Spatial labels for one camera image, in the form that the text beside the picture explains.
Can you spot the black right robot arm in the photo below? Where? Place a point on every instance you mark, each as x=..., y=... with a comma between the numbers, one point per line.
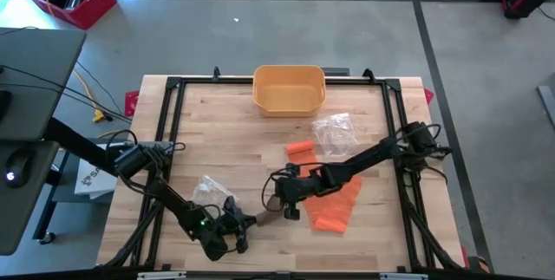
x=368, y=158

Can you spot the yellow plastic bin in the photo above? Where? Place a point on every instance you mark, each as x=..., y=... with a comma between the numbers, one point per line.
x=288, y=98

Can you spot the dark grey desk top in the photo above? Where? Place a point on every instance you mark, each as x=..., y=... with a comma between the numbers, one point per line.
x=26, y=219

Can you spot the black computer mouse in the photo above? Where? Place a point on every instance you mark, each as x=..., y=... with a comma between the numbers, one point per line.
x=17, y=169

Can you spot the black desk leg with caster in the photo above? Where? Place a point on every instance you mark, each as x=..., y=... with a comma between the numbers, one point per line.
x=45, y=223

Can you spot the orange elastic bandage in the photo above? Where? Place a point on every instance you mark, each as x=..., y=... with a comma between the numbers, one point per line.
x=334, y=212

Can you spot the white printed cardboard box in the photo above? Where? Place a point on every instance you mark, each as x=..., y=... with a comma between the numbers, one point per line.
x=93, y=180

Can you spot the red corner plate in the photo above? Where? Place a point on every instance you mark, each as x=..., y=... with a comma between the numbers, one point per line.
x=131, y=103
x=428, y=96

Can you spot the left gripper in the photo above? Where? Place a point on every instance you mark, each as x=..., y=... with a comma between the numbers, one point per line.
x=234, y=225

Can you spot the grey metal bar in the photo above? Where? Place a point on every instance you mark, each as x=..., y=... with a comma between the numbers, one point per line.
x=547, y=106

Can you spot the black slanted desk beam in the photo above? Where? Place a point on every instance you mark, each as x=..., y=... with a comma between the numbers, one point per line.
x=73, y=143

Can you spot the clear plastic bag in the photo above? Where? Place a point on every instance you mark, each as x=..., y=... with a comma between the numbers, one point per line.
x=208, y=191
x=336, y=134

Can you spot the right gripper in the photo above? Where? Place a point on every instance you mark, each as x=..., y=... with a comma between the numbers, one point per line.
x=295, y=186

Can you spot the silver aluminium profile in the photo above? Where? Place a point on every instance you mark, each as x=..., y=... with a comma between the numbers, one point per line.
x=403, y=276
x=161, y=275

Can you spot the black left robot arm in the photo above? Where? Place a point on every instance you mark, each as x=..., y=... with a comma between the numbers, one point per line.
x=171, y=197

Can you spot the black aluminium table frame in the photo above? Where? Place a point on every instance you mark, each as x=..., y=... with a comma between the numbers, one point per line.
x=173, y=111

